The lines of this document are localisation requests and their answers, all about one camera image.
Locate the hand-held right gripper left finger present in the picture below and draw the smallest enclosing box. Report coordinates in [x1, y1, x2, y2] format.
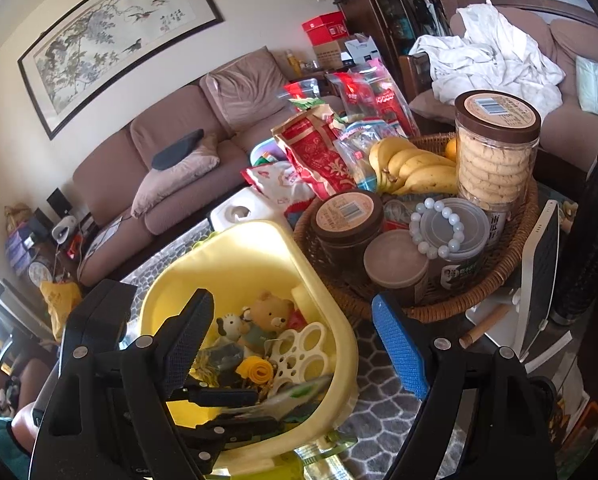
[29, 287, 217, 480]

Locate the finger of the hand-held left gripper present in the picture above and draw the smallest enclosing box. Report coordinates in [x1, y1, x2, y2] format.
[189, 416, 282, 451]
[168, 384, 260, 409]

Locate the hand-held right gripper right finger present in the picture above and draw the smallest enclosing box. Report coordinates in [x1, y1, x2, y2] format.
[371, 291, 562, 480]

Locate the yellow plastic basin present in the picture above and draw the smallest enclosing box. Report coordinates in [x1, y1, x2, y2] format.
[138, 219, 360, 468]

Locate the yellow plastic bag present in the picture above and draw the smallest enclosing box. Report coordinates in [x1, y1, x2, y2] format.
[40, 280, 84, 343]

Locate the yellow ribbon flower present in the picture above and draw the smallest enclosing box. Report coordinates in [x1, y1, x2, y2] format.
[236, 355, 276, 381]

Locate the grey patterned table mat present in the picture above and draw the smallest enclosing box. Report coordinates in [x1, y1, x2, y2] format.
[121, 220, 472, 480]

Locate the paper sheet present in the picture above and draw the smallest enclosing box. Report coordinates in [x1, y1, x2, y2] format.
[85, 214, 126, 266]

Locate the small brown lid jar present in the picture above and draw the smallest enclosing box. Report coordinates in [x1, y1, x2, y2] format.
[363, 236, 430, 306]

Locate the green white packet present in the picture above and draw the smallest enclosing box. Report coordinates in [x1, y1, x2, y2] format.
[256, 376, 332, 413]

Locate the brown paper tube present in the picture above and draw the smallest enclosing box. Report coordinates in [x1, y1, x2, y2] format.
[459, 305, 510, 348]

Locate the white desk lamp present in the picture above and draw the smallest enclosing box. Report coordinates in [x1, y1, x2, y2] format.
[51, 216, 78, 245]

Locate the brown teddy bear toy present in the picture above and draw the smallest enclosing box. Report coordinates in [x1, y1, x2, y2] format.
[239, 291, 300, 348]

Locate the white ringed plastic toy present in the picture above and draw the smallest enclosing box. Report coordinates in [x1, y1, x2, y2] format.
[266, 321, 337, 396]

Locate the grey lid can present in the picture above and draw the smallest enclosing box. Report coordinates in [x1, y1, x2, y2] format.
[419, 197, 492, 291]

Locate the wicker basket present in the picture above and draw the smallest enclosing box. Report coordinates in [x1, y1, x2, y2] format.
[293, 132, 540, 322]

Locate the person's leg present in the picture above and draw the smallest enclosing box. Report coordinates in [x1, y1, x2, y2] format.
[0, 400, 47, 480]

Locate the wide brown lid jar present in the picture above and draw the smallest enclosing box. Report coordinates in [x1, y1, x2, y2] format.
[310, 191, 386, 281]

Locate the white plastic container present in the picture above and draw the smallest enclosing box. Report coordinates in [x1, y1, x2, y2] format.
[208, 187, 266, 233]

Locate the pale pink pillow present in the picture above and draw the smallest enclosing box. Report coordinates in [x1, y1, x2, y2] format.
[130, 147, 220, 219]

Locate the white framed tablet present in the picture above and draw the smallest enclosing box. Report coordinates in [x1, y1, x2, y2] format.
[466, 200, 562, 361]

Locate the dark grey cushion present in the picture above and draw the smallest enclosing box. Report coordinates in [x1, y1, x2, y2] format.
[151, 129, 206, 171]

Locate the banana bunch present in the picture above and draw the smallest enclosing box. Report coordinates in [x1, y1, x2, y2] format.
[369, 136, 460, 196]

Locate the red white snack bag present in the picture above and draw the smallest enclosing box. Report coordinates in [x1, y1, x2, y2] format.
[240, 160, 320, 221]

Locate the clear cookie packet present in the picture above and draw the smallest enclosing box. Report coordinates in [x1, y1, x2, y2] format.
[336, 120, 380, 186]

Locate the brown long sofa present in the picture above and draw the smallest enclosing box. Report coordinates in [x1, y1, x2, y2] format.
[71, 45, 350, 286]

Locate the tall cookie jar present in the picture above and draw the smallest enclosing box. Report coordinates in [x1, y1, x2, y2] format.
[453, 91, 542, 211]

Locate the red patterned snack bag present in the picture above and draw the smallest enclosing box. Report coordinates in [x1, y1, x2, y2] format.
[271, 110, 360, 201]

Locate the purple plastic container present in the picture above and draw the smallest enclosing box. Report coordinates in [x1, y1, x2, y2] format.
[249, 139, 286, 167]

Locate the black thermos flask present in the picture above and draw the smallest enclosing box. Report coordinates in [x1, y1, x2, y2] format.
[551, 130, 598, 328]

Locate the red clear snack packet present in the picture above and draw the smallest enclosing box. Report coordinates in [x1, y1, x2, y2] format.
[326, 71, 380, 121]
[366, 57, 414, 138]

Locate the mauve back cushion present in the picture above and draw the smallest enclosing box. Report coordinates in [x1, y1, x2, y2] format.
[199, 46, 287, 136]

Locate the framed bird painting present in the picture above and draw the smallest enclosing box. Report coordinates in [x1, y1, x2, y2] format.
[18, 0, 226, 141]

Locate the brown cardboard box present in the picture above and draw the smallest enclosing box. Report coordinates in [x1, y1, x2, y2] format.
[313, 40, 352, 71]

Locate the white cloth pile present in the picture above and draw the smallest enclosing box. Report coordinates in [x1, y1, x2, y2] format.
[409, 0, 567, 121]

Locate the white tissue pack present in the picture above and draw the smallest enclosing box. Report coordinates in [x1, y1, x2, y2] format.
[575, 55, 598, 117]

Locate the red box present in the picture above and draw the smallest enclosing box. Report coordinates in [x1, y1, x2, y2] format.
[301, 11, 350, 48]

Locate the dark wooden cabinet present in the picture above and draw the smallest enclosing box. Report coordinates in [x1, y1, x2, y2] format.
[335, 0, 420, 86]

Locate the mauve two-seat sofa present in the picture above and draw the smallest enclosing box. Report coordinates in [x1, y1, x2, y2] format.
[409, 7, 598, 171]

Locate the pale bead bracelet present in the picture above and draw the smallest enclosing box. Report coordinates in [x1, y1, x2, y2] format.
[409, 197, 467, 260]

